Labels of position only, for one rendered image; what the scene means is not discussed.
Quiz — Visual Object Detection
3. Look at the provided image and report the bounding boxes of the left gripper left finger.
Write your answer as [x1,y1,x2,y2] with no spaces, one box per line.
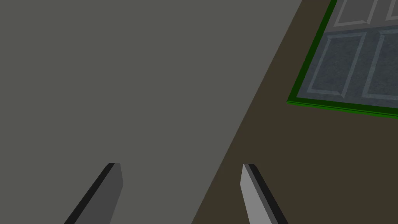
[63,163,124,224]

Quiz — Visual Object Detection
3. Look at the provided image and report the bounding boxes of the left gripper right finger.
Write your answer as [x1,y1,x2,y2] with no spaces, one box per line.
[240,163,289,224]

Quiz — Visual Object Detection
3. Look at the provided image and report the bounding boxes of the grey panelled door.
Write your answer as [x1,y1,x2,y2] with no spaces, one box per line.
[295,0,398,109]

